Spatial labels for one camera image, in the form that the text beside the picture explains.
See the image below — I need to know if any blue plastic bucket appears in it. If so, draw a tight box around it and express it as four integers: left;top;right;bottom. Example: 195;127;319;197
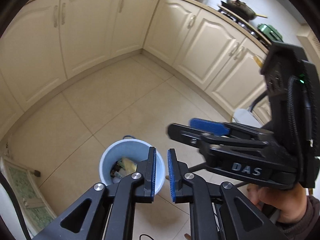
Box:
99;135;166;196

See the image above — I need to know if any dark wok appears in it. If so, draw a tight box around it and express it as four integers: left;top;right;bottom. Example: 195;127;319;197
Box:
220;0;268;22

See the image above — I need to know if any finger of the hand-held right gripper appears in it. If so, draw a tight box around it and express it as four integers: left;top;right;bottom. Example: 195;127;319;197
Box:
167;123;270;157
189;117;274;143

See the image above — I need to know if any green electric cooker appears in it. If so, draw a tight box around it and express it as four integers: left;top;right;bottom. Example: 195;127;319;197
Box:
257;24;283;42

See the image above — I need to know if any small cupboard green glass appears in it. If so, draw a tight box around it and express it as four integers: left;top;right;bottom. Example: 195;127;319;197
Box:
0;155;58;235

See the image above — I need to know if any person's right hand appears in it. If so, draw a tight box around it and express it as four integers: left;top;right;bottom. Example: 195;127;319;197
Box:
249;182;313;223

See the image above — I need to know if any person's right forearm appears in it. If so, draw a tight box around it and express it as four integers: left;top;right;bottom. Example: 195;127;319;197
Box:
269;195;320;233

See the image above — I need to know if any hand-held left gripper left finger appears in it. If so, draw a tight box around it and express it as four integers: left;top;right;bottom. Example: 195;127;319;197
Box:
31;146;157;240

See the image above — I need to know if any green wrapper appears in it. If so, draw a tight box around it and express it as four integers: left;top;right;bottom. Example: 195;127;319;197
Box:
117;157;138;174

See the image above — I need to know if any round marble table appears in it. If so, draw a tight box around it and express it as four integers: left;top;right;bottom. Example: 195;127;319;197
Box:
231;108;262;128

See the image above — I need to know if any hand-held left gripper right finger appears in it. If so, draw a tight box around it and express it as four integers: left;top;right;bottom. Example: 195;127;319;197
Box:
167;148;273;240

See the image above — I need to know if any black gas stove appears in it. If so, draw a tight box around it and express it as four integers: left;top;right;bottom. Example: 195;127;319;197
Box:
217;5;272;47

